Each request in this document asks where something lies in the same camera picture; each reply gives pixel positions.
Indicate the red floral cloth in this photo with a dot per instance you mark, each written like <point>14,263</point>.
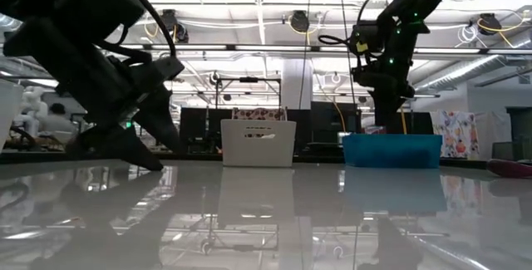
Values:
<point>257,114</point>

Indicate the silver air duct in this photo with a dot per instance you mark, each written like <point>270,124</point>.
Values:
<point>469,68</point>

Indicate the white hanging cloth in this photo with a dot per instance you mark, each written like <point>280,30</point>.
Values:
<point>492,129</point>

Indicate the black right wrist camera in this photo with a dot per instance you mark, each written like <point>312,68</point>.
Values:
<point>365,37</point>

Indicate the black screen panel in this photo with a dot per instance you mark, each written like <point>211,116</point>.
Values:
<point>195,129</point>
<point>332,116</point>
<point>214,131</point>
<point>420,122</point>

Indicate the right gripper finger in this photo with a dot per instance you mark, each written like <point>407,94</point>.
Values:
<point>388,116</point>

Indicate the black metal frame stand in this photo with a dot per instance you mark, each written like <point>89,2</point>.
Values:
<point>248,79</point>

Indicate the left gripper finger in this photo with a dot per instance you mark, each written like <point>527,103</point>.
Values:
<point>158,116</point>
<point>116,147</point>

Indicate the colourful floral cloth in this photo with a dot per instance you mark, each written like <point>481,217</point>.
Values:
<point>455,131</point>

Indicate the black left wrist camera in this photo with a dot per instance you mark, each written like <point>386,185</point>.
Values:
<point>99,8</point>

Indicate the white robot figure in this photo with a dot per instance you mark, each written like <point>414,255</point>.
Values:
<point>33,104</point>

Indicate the white building column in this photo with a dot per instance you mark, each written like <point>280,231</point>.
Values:
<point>293,83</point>

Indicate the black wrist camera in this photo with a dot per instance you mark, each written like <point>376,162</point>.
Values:
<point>365,37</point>
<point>99,8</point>

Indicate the blue plastic basket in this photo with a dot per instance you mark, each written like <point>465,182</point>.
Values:
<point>392,151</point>

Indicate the purple sweet potato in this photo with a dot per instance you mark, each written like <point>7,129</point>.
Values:
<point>511,169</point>

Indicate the person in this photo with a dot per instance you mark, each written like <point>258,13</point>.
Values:
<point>56,122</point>

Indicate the dark green cabinet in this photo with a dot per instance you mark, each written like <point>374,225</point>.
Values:
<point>519,129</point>

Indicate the white slotted plastic basket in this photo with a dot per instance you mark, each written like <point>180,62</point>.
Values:
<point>257,149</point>

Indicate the long horizontal light bar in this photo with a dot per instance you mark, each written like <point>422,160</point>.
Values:
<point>270,47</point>

